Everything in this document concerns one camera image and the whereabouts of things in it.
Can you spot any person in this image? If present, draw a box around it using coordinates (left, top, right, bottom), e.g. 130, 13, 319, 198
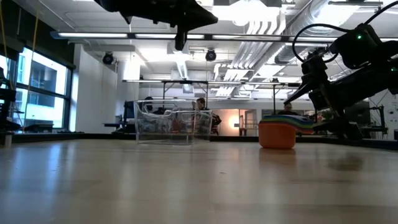
277, 102, 300, 116
194, 97, 222, 135
143, 96, 155, 113

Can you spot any large window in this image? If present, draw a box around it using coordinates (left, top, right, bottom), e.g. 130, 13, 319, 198
0, 46, 75, 133

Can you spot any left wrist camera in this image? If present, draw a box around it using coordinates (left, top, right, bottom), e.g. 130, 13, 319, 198
174, 26, 188, 52

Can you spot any black background rig frame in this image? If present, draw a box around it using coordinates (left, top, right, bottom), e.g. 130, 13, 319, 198
161, 80, 209, 103

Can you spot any teal measuring cup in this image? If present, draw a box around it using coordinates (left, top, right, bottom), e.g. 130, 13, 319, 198
262, 116, 307, 122

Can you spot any orange measuring cup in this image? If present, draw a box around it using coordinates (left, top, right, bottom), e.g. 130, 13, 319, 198
258, 121, 314, 149

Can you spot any clear plastic basket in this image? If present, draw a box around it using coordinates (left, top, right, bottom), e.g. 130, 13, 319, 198
134, 98, 215, 146

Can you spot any pinkish red measuring cup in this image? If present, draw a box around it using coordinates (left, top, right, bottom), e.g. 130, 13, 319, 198
259, 121, 314, 135

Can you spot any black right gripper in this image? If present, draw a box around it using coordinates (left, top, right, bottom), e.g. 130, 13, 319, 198
309, 85, 363, 141

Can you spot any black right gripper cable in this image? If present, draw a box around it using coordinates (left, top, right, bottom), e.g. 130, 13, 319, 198
291, 0, 398, 63

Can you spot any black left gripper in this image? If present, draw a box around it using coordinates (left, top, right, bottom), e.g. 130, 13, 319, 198
133, 0, 218, 27

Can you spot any black computer monitor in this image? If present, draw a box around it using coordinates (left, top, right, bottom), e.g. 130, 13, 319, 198
123, 100, 137, 125
348, 102, 371, 124

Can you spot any silver ventilation duct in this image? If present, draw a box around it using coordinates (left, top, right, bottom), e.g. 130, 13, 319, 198
248, 0, 340, 82

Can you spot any black aluminium table frame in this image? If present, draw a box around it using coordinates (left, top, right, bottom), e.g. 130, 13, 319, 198
0, 132, 398, 151

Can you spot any green measuring cup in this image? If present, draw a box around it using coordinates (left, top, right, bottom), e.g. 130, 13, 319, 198
261, 117, 312, 125

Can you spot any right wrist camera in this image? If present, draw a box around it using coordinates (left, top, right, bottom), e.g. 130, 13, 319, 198
284, 55, 330, 106

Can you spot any overhead light bar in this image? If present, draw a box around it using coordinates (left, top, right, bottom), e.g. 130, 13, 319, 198
51, 30, 398, 44

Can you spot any yellow measuring cup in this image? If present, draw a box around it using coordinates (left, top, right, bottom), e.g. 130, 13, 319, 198
260, 119, 313, 128

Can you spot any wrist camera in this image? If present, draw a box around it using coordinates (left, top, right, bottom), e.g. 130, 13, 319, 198
174, 26, 188, 52
284, 55, 330, 106

